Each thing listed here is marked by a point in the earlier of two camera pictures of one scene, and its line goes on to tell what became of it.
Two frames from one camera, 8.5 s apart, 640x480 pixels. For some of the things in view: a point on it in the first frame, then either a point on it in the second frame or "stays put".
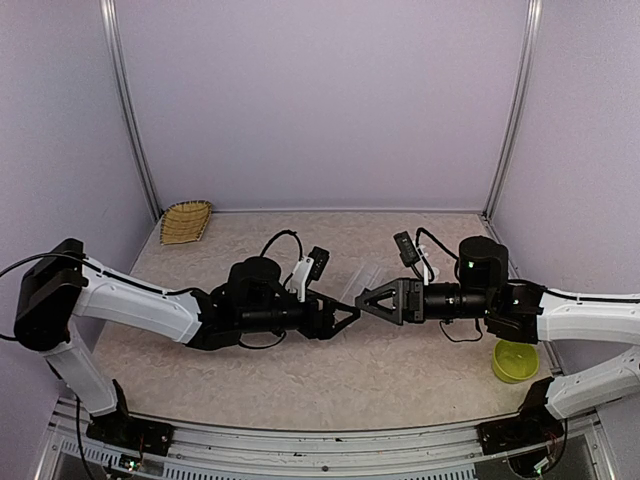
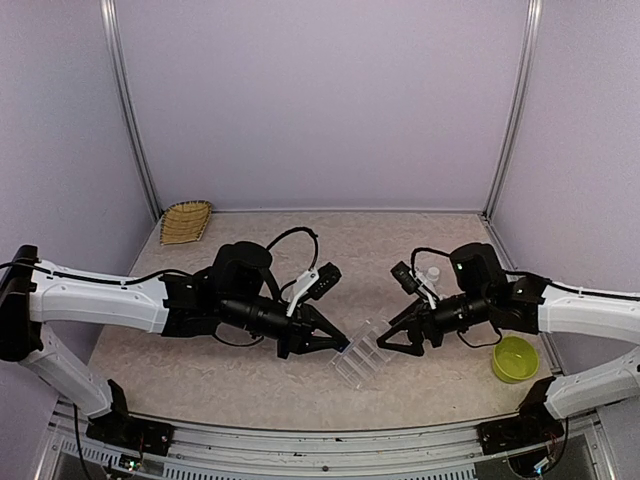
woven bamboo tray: x=184 y=221 stays put
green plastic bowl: x=514 y=362 stays put
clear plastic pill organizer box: x=364 y=278 → x=363 y=358
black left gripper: x=325 y=328 → x=305 y=321
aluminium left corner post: x=127 y=103 stays put
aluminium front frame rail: x=209 y=452 stays put
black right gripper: x=409 y=308 → x=423 y=320
